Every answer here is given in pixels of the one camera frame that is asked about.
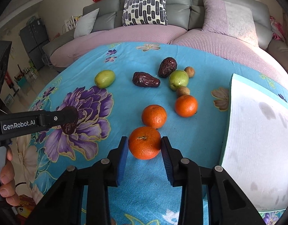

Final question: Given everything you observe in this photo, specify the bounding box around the brown longan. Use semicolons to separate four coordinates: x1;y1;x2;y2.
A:
176;86;190;98
184;67;195;78

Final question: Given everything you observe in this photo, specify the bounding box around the green jujube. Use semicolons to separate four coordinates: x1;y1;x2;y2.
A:
168;70;189;91
94;70;116;88

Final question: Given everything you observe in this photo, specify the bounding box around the dark red date elongated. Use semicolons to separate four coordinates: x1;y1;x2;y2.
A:
132;72;160;87

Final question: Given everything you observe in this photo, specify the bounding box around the dark red date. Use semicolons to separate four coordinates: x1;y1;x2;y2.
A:
158;57;178;78
61;106;78;135

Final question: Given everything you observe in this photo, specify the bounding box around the person's left hand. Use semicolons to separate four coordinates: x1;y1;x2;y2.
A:
0;147;20;206

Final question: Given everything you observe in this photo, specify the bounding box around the dark grey refrigerator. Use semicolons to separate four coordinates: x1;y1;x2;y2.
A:
19;18;49;70

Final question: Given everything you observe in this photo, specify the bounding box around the white tray teal rim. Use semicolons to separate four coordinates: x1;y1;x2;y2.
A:
220;74;288;211

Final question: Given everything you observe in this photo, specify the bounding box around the grey small cushion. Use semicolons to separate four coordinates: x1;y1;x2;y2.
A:
73;8;99;39

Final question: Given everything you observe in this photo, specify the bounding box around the blue floral tablecloth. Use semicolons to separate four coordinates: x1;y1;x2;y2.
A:
10;42;288;225

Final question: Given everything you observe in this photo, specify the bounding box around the pink sofa cover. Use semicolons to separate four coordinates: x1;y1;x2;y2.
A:
43;25;288;88

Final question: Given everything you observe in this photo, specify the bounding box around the black white patterned cushion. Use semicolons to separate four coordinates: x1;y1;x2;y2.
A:
122;0;168;26

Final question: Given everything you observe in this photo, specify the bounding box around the pink white cushion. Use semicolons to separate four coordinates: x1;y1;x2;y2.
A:
202;0;258;46

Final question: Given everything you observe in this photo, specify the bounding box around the pink cloth on sofa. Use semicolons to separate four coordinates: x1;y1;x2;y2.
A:
270;16;286;42

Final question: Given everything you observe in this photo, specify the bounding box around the grey leather sofa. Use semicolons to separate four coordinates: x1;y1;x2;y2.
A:
42;0;288;66

